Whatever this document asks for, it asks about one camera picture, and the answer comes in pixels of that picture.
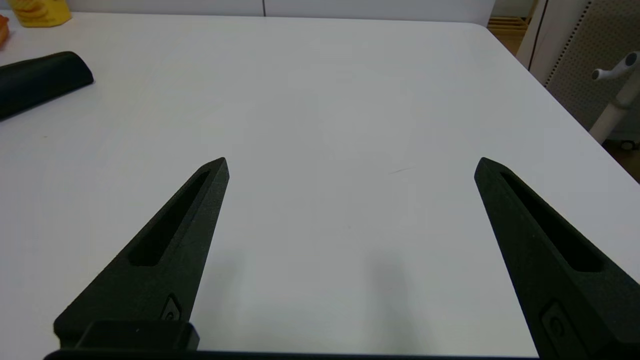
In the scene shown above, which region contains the white desk crank handle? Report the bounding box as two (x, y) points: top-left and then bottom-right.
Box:
(591, 51), (640, 83)

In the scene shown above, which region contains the white perforated partition panel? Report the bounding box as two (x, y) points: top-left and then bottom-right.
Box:
(516, 0), (640, 133)

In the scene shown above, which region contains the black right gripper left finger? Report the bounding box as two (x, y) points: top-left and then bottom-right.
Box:
(54, 157), (230, 347)

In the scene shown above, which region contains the white desk leg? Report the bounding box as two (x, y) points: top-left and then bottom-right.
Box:
(589, 75), (640, 146)

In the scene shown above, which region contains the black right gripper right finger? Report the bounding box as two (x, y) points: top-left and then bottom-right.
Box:
(473, 157), (640, 360)

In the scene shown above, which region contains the wooden slatted rack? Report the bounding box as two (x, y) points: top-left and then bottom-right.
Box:
(487, 16), (531, 35)

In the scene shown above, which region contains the yellow potato chips canister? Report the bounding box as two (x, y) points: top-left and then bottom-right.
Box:
(7, 0), (72, 28)

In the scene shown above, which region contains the black soft pouch case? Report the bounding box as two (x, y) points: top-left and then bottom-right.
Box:
(0, 51), (95, 121)

